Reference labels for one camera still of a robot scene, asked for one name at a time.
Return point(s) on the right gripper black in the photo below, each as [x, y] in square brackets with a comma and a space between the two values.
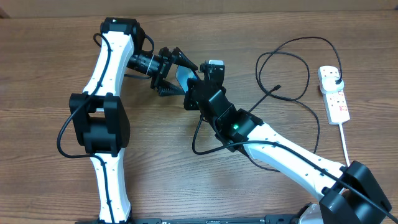
[188, 102]

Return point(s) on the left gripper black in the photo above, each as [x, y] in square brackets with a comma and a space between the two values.
[178, 57]

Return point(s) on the Galaxy S24+ smartphone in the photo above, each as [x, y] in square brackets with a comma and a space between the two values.
[182, 76]

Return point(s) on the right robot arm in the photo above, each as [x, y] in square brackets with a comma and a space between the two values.
[345, 194]

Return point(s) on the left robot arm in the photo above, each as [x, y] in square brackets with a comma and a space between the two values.
[98, 115]

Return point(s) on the white charger plug adapter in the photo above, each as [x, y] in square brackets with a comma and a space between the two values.
[329, 85]

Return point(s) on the white power strip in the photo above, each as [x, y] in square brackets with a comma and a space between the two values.
[335, 103]

